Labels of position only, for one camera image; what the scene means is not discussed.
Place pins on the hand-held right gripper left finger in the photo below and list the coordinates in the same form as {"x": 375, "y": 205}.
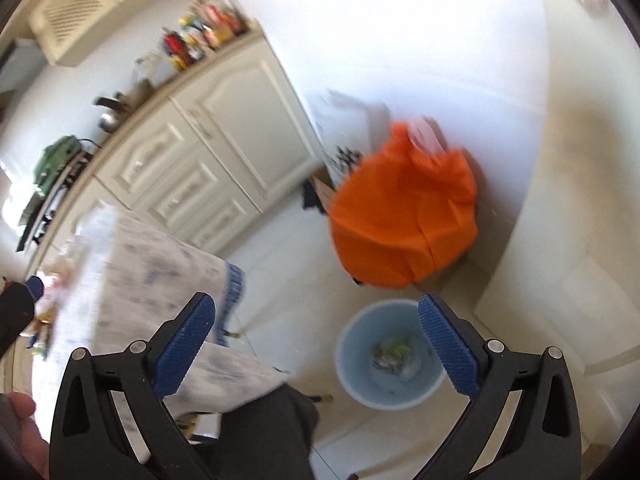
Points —
{"x": 182, "y": 347}

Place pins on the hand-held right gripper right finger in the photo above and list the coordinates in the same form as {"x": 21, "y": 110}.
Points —
{"x": 447, "y": 347}

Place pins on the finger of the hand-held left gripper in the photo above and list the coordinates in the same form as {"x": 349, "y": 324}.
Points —
{"x": 15, "y": 310}

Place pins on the person's left hand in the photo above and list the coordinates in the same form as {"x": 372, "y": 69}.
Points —
{"x": 30, "y": 430}

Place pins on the crumpled green wrapper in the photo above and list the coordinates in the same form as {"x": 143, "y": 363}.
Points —
{"x": 392, "y": 355}

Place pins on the blue printed white tablecloth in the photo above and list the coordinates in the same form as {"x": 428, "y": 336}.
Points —
{"x": 150, "y": 270}

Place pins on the black gas stove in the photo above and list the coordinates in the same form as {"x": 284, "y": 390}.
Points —
{"x": 45, "y": 220}

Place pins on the person's leg in dark pants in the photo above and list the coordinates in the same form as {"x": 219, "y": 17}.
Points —
{"x": 260, "y": 435}

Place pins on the orange plastic bag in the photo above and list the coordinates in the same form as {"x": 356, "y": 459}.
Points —
{"x": 400, "y": 210}

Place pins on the cream door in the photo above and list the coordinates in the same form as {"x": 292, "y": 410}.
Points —
{"x": 575, "y": 210}

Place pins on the dark cloth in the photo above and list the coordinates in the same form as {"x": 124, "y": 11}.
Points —
{"x": 310, "y": 197}

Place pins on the brown cardboard box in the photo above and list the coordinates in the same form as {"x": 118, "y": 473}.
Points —
{"x": 322, "y": 192}

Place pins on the pink plastic bag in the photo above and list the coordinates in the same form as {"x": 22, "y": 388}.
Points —
{"x": 425, "y": 135}

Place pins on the metal wok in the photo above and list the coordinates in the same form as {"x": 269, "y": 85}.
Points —
{"x": 112, "y": 112}

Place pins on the cream kitchen cabinet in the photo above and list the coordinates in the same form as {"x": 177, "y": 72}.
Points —
{"x": 225, "y": 125}

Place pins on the white printed rice bag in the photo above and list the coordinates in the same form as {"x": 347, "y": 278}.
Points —
{"x": 345, "y": 125}

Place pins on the row of condiment bottles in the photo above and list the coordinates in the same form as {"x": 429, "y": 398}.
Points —
{"x": 205, "y": 30}

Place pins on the cream wall cupboard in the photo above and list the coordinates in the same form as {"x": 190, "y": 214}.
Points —
{"x": 75, "y": 5}

